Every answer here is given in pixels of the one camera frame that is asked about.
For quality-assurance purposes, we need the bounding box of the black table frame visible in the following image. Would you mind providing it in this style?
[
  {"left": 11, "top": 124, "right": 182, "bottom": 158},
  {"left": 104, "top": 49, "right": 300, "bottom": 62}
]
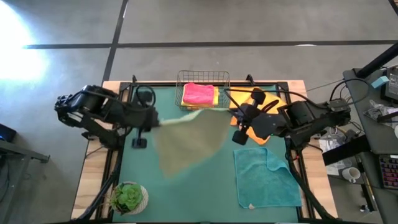
[{"left": 96, "top": 73, "right": 312, "bottom": 223}]

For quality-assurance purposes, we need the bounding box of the grey desk frame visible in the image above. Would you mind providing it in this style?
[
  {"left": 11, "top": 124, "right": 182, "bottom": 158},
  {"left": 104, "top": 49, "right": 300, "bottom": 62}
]
[{"left": 0, "top": 139, "right": 50, "bottom": 164}]

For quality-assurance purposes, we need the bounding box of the black desktop device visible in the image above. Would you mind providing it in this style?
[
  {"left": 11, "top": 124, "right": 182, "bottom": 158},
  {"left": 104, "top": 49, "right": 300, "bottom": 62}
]
[{"left": 381, "top": 65, "right": 398, "bottom": 103}]

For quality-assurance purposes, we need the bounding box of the yellow microfiber towel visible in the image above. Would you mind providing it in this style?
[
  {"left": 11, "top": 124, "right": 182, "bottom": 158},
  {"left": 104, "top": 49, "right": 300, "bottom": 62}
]
[{"left": 180, "top": 85, "right": 220, "bottom": 110}]

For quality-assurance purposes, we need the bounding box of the teal microfiber towel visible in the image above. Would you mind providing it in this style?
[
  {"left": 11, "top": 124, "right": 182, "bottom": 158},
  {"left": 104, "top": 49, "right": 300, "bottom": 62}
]
[{"left": 233, "top": 147, "right": 303, "bottom": 210}]

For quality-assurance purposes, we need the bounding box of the light blue box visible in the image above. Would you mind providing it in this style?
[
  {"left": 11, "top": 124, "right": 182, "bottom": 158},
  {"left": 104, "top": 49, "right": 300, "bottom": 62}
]
[{"left": 371, "top": 75, "right": 390, "bottom": 90}]

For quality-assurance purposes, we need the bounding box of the teal table mat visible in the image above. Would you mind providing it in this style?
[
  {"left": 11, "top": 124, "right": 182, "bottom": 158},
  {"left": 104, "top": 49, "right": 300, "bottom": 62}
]
[{"left": 112, "top": 85, "right": 299, "bottom": 223}]

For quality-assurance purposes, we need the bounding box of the orange microfiber towel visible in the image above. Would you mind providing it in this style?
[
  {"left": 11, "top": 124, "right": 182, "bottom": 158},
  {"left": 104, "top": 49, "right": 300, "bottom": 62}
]
[{"left": 228, "top": 86, "right": 289, "bottom": 146}]

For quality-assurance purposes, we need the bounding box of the metal wire basket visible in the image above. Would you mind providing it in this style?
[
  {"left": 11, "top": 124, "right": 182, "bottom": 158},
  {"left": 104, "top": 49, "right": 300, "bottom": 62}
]
[{"left": 174, "top": 70, "right": 231, "bottom": 112}]

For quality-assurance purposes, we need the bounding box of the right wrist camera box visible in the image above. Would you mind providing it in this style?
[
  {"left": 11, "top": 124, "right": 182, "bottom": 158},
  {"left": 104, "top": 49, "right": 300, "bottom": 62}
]
[{"left": 231, "top": 129, "right": 250, "bottom": 146}]

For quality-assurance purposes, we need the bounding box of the pale green microfiber towel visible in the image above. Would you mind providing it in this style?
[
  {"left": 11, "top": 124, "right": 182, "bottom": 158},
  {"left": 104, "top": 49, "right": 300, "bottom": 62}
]
[{"left": 152, "top": 108, "right": 233, "bottom": 179}]

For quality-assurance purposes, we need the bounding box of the grey desk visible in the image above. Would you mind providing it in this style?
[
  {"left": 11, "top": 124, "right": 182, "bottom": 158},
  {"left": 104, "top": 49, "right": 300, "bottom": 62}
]
[{"left": 341, "top": 67, "right": 398, "bottom": 156}]

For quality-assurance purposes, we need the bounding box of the black pole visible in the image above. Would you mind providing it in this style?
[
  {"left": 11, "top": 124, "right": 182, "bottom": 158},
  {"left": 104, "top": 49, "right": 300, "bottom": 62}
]
[{"left": 356, "top": 42, "right": 398, "bottom": 79}]

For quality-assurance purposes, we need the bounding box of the potted green succulent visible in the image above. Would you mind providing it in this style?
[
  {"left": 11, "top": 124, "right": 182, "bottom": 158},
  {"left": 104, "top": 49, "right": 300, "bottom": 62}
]
[{"left": 109, "top": 181, "right": 149, "bottom": 216}]

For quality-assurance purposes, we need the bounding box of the white mug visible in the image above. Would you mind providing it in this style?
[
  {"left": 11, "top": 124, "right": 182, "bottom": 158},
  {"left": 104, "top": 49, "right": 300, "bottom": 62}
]
[{"left": 341, "top": 167, "right": 361, "bottom": 184}]

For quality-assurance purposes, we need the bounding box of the pink microfiber towel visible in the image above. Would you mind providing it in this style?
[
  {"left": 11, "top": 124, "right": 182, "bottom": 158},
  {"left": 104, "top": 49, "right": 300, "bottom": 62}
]
[{"left": 182, "top": 82, "right": 216, "bottom": 106}]

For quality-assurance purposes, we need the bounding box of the backlit keyboard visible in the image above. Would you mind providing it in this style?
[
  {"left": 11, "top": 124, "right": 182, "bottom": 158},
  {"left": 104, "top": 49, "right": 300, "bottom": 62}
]
[{"left": 378, "top": 154, "right": 398, "bottom": 190}]

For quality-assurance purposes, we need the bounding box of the black box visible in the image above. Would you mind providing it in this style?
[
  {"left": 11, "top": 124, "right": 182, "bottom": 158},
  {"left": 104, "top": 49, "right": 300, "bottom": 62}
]
[{"left": 0, "top": 123, "right": 17, "bottom": 143}]

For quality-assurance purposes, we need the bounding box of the black rig strut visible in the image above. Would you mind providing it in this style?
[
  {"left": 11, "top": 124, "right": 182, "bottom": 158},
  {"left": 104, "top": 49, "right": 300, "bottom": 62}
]
[
  {"left": 284, "top": 136, "right": 332, "bottom": 222},
  {"left": 73, "top": 149, "right": 125, "bottom": 222}
]

